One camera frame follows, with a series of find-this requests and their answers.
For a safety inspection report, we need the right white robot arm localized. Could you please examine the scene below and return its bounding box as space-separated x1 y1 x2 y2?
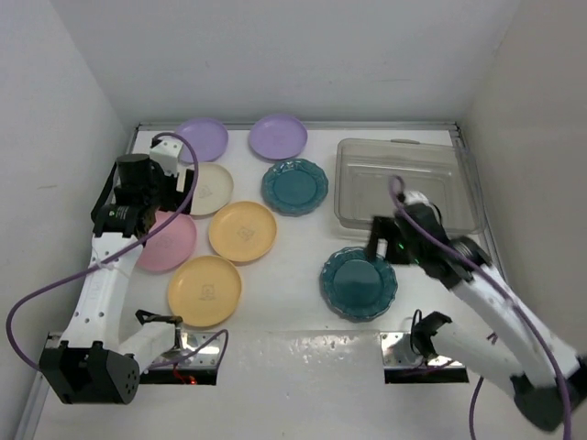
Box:
366 203 586 439

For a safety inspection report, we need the metal base plate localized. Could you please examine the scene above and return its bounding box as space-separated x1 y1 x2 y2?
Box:
380 331 463 372
140 329 229 373

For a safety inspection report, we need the purple plate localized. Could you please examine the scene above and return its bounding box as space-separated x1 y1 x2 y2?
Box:
249 114 308 160
175 117 228 162

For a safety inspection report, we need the far yellow plate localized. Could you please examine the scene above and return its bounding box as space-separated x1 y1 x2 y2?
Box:
208 201 278 263

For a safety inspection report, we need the teal scalloped plate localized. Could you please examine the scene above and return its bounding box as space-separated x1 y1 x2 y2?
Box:
260 159 329 216
319 247 398 322

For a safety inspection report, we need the near yellow plate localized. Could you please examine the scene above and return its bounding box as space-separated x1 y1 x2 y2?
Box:
168 256 243 328

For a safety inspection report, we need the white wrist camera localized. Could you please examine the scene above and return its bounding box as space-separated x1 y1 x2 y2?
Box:
396 191 434 215
149 138 183 177

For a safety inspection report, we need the pink plate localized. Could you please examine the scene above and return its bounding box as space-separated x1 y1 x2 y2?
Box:
137 214 197 273

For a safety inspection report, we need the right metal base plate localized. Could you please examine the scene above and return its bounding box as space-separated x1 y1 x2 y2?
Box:
380 331 463 372

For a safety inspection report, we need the clear plastic bin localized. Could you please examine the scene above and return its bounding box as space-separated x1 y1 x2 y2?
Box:
333 137 488 236

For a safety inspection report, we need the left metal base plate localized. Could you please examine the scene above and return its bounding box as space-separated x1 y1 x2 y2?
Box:
140 329 229 373

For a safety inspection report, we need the yellow plate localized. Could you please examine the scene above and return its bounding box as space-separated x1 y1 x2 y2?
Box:
168 256 243 328
208 201 278 263

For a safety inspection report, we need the right purple plate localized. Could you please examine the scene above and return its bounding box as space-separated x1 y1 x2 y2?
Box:
249 114 308 160

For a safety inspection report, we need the cream plate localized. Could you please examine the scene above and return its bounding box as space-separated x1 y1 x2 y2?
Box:
190 162 234 216

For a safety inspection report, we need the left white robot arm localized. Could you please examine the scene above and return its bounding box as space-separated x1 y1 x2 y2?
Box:
39 154 199 404

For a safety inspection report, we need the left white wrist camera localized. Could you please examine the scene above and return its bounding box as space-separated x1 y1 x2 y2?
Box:
149 138 183 177

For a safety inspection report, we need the left purple plate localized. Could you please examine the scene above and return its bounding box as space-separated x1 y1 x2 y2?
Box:
175 117 228 162

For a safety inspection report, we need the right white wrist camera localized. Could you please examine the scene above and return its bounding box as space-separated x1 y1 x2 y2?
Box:
396 191 434 215

